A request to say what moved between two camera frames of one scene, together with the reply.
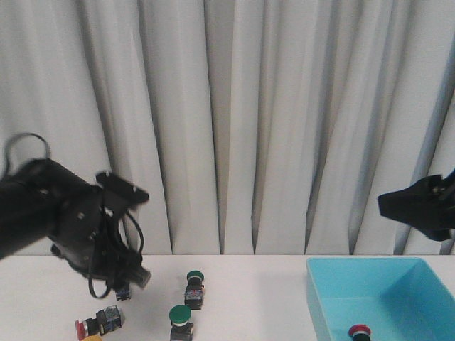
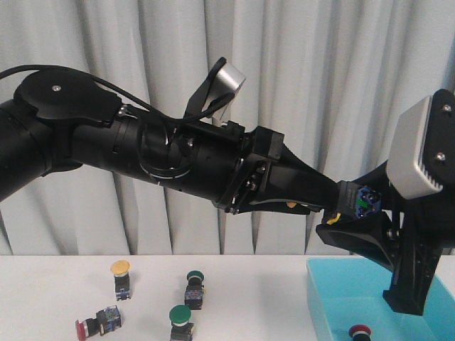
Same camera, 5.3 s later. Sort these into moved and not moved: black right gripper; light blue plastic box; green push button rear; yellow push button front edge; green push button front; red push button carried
Moved: yellow push button front edge; black right gripper
Not moved: green push button front; red push button carried; light blue plastic box; green push button rear
